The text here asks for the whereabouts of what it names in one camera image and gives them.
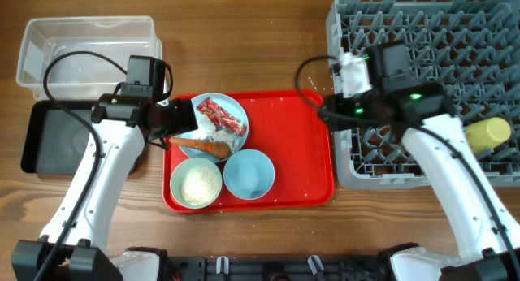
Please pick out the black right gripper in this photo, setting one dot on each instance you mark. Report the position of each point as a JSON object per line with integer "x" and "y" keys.
{"x": 335, "y": 105}

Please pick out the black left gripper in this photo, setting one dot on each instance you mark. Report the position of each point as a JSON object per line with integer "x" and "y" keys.
{"x": 184, "y": 117}

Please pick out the white napkin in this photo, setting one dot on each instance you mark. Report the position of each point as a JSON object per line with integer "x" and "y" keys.
{"x": 208, "y": 131}

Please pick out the orange carrot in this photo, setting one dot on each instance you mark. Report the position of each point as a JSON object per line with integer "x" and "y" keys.
{"x": 217, "y": 149}

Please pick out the red snack wrapper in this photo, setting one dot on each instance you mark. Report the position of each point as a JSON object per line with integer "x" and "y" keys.
{"x": 220, "y": 117}

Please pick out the green bowl of rice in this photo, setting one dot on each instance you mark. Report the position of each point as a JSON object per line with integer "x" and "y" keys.
{"x": 196, "y": 183}

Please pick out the yellow plastic cup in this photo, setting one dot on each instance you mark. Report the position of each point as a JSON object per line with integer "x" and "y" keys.
{"x": 487, "y": 134}

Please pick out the light blue bowl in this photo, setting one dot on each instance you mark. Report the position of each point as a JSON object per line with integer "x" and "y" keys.
{"x": 249, "y": 174}

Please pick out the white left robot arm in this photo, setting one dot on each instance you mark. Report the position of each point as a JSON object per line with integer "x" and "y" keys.
{"x": 91, "y": 199}

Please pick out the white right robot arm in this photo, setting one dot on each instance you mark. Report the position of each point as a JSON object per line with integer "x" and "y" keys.
{"x": 434, "y": 137}

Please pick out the grey dishwasher rack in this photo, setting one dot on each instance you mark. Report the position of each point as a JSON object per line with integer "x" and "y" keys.
{"x": 471, "y": 47}

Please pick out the black waste bin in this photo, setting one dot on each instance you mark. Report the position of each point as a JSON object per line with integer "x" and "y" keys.
{"x": 56, "y": 142}

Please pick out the light blue plate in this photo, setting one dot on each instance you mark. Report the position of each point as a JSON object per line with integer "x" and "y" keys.
{"x": 232, "y": 106}

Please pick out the clear plastic bin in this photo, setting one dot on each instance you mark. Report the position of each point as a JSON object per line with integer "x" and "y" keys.
{"x": 83, "y": 76}

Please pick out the red serving tray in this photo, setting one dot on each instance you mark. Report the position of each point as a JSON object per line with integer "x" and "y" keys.
{"x": 297, "y": 142}

